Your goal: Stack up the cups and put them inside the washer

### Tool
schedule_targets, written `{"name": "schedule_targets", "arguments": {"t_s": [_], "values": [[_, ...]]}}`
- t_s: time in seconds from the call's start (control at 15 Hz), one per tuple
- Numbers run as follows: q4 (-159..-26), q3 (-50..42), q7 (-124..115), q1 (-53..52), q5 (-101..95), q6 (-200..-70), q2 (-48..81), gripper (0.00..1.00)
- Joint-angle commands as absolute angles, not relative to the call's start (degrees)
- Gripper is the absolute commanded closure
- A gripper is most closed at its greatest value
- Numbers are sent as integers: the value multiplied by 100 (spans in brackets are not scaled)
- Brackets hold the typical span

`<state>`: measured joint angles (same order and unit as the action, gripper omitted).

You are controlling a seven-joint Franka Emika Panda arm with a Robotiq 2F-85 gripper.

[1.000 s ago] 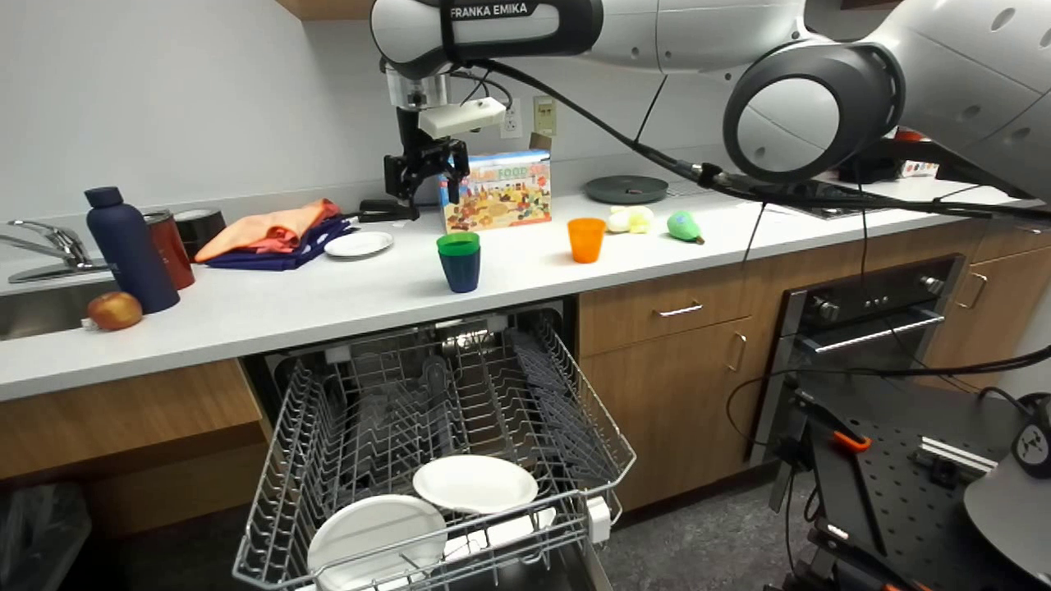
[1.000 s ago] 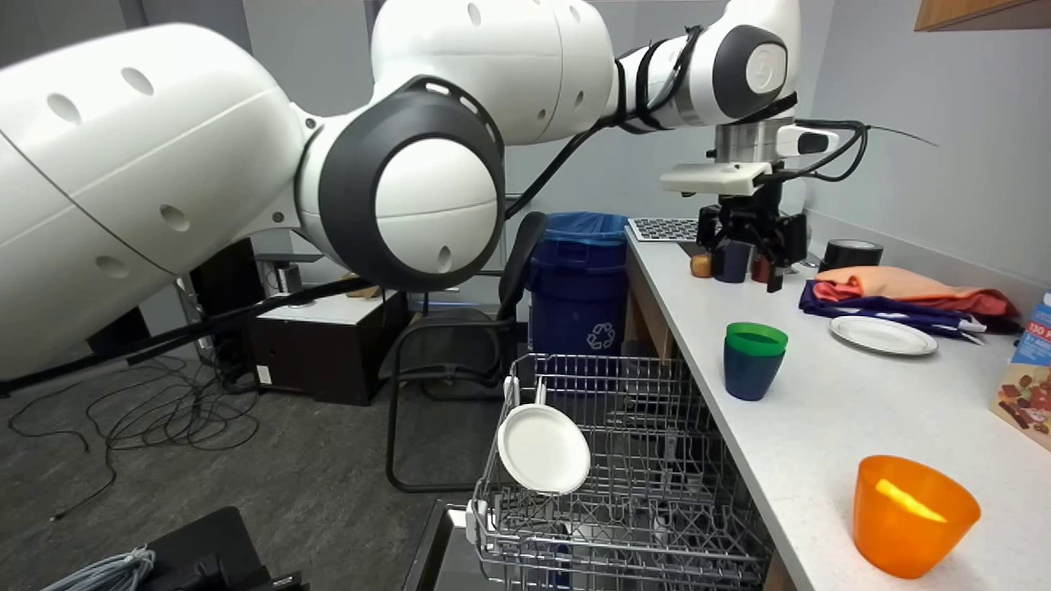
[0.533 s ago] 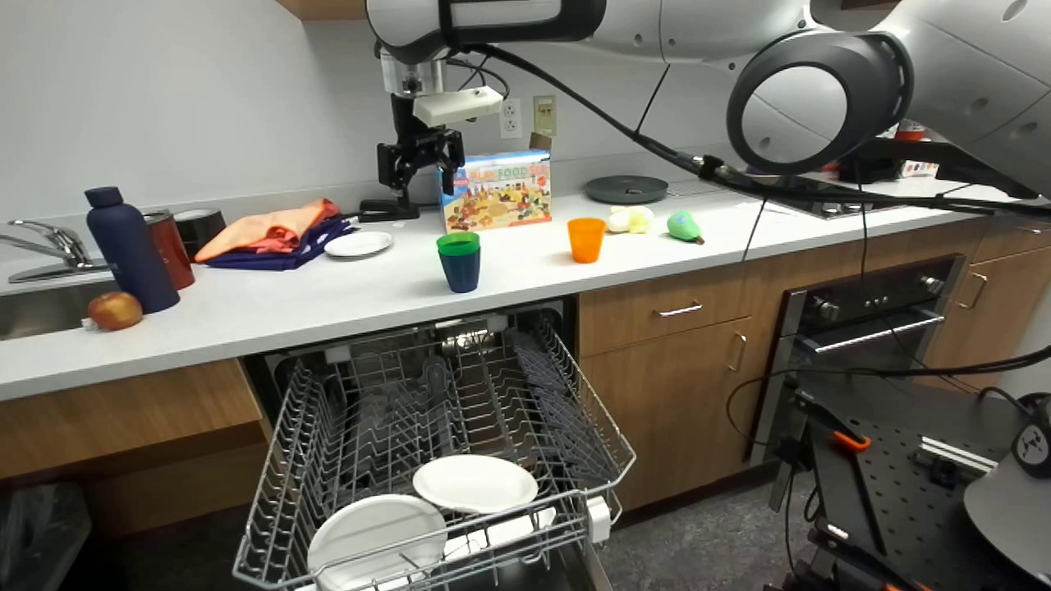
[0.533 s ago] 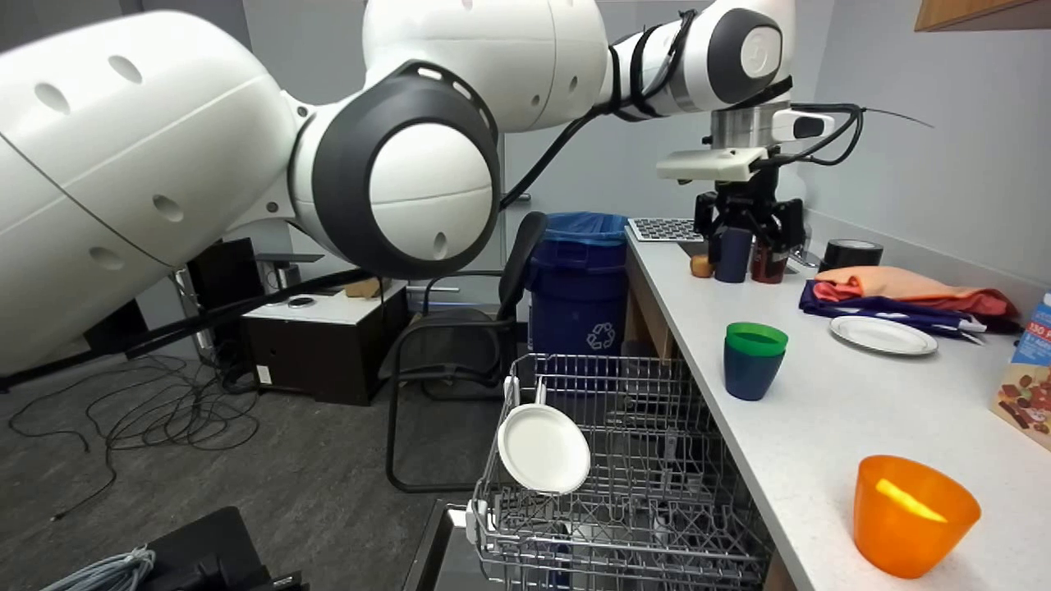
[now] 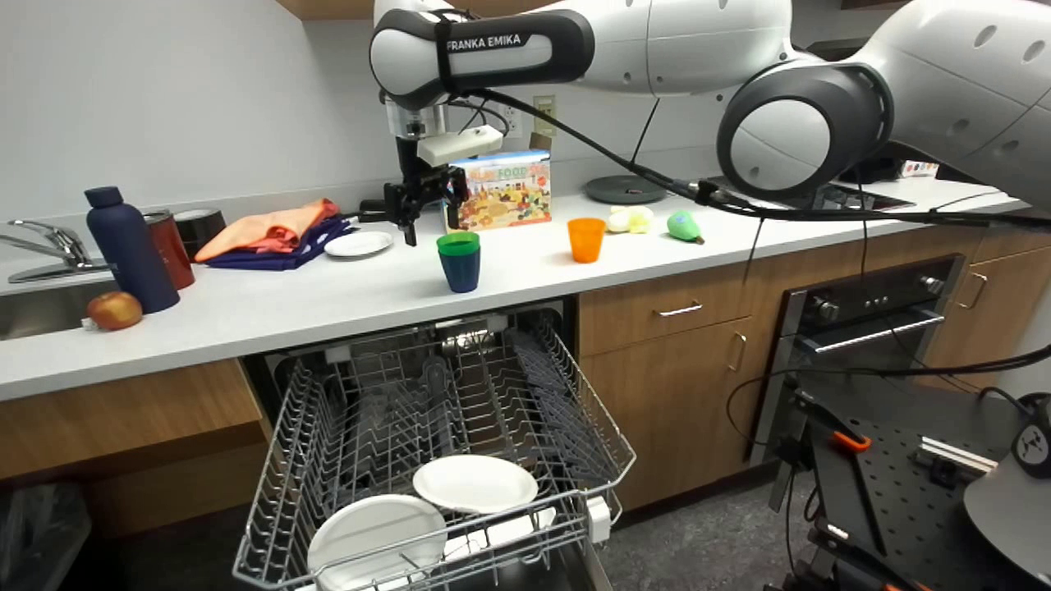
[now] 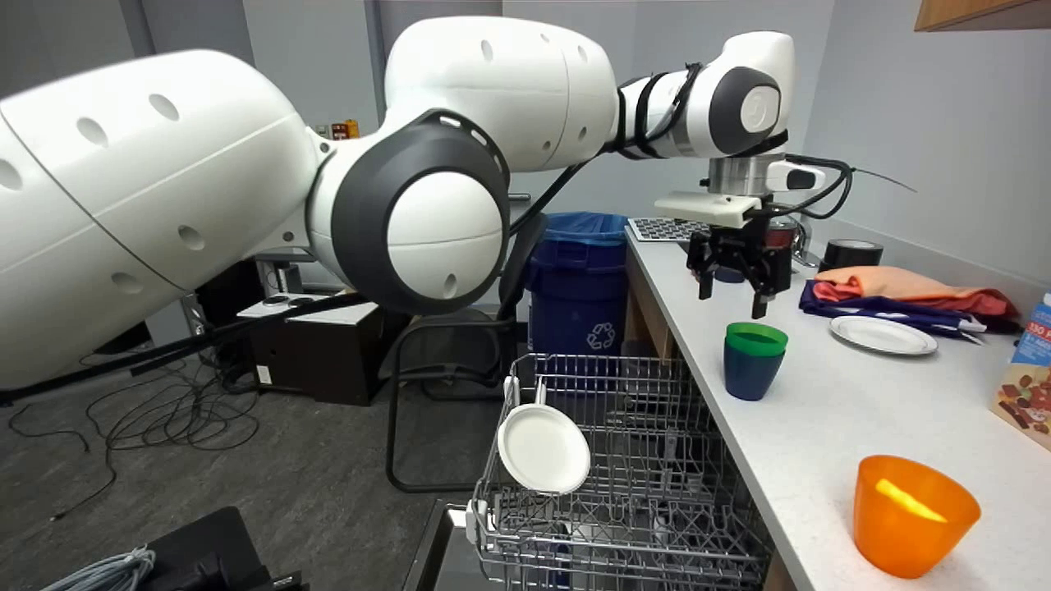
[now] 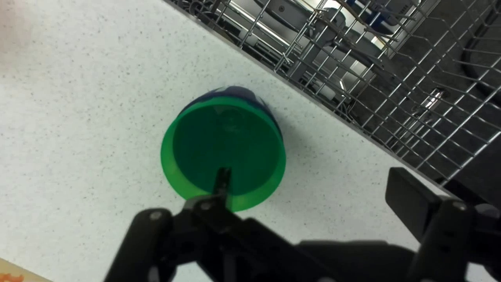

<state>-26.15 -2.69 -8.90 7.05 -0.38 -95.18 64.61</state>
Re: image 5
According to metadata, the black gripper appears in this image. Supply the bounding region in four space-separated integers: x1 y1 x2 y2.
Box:
359 160 472 251

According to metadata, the blue plastic cup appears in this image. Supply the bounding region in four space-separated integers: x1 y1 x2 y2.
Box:
436 251 487 295

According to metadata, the small white plate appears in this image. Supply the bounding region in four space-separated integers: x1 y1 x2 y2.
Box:
321 228 393 264

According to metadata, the colourful toy food box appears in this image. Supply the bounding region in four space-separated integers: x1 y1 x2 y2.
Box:
446 149 555 232

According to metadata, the orange plastic cup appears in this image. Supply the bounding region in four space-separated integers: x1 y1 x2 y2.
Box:
565 215 611 265

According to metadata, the dark blue cloth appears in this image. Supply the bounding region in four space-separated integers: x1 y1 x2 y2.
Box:
206 215 359 274

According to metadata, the orange cloth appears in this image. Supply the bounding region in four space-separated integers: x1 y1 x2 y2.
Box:
194 197 343 265

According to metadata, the black round container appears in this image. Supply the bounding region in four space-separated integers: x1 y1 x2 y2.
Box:
171 208 231 261

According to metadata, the green toy pear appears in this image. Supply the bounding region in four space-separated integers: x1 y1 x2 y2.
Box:
662 208 706 246

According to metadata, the red metal tumbler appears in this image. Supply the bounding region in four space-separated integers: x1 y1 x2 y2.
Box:
146 211 196 292

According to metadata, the white round plate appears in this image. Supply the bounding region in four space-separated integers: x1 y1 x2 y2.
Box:
412 452 543 520
307 493 451 591

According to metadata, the wooden drawer cabinet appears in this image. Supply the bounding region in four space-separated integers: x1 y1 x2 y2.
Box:
575 208 1051 520

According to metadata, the navy water bottle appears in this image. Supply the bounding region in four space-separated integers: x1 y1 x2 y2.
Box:
81 184 184 315

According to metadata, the red yellow apple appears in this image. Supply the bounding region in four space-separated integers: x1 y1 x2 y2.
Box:
87 288 147 334

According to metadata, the chrome sink faucet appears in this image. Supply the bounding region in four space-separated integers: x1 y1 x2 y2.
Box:
0 215 112 285

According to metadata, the wooden sink cabinet front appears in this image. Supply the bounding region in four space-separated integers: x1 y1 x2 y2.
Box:
0 359 273 540

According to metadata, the steel sink basin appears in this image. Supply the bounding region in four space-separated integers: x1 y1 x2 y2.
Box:
0 275 117 341

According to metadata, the black built-in oven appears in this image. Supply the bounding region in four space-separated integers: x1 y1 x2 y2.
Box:
748 253 967 469

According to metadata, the black trash bin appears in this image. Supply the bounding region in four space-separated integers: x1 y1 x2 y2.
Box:
0 481 92 591

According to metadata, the black perforated cart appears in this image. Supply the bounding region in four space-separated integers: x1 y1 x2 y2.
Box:
785 372 1051 591

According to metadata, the grey round disc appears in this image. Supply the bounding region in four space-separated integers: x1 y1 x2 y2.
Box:
959 452 1051 588

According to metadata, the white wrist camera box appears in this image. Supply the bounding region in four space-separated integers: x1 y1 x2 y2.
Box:
418 123 510 170

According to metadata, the beige wall outlet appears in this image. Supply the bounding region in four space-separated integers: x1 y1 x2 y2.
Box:
528 92 557 153

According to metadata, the wire dishwasher rack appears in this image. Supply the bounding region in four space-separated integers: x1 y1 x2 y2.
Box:
231 310 642 591

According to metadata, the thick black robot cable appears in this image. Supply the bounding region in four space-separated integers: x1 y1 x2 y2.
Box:
471 92 1051 240

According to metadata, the orange clamp handle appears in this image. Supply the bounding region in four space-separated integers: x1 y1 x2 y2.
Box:
828 426 876 458

